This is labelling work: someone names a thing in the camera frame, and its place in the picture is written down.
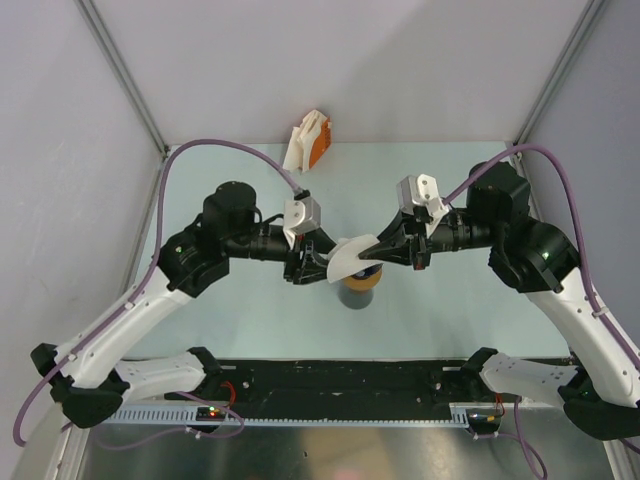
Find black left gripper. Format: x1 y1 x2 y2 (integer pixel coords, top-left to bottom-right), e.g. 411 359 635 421
225 223 345 285

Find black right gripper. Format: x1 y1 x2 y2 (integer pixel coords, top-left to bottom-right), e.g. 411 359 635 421
359 206 500 271

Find single white paper filter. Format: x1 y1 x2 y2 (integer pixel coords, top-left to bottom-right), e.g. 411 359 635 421
326 234 379 283

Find glass beaker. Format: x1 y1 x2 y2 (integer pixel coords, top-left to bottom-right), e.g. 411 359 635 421
338 287 374 310

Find white paper coffee filters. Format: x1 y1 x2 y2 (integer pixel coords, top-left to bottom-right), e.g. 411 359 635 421
283 110 328 173

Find blue glass dripper cone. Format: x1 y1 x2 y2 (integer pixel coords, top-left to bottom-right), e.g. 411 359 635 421
352 264 382 280

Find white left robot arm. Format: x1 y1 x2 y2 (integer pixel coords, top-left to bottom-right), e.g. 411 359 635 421
31 181 336 428

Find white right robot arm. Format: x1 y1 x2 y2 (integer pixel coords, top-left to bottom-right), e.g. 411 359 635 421
356 161 639 441

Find orange filter box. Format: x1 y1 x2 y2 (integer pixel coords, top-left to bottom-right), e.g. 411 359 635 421
305 115 332 171

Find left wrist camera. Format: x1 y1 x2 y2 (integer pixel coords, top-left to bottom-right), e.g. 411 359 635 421
283 190 321 248

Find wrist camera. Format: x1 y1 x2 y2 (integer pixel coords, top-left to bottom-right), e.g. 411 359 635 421
397 174 450 221
283 190 321 248

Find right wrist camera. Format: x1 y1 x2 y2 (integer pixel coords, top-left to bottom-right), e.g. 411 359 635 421
397 174 450 221

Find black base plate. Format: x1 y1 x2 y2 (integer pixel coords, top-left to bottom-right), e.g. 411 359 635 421
164 358 524 421

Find white cable duct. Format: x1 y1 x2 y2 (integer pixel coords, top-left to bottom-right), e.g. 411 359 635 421
103 403 469 429

